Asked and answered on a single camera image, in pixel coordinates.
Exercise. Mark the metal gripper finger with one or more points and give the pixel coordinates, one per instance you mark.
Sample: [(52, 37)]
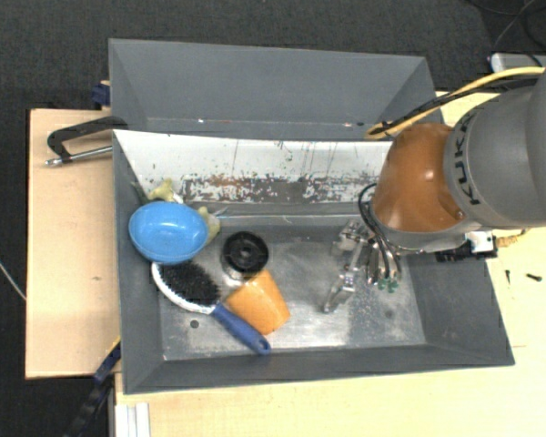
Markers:
[(347, 239), (343, 288)]

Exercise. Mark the grey metal bin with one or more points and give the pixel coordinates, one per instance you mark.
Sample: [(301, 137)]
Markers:
[(309, 326)]

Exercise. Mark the orange cup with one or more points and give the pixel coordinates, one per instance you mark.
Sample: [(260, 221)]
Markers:
[(259, 305)]

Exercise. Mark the black round lid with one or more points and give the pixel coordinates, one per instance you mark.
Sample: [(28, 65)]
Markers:
[(245, 252)]

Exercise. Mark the small black screw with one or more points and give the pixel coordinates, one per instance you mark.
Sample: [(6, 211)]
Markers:
[(508, 276), (534, 277)]

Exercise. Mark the blue plastic egg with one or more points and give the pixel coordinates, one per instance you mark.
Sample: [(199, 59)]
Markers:
[(166, 232)]

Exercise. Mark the pale yellow-green toy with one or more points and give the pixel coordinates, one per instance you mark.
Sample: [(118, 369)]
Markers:
[(166, 191)]

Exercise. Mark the brown cardboard board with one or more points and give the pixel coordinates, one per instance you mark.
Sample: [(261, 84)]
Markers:
[(68, 244)]

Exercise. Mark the black cylinder on white bracket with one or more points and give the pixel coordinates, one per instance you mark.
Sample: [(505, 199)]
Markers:
[(480, 244)]

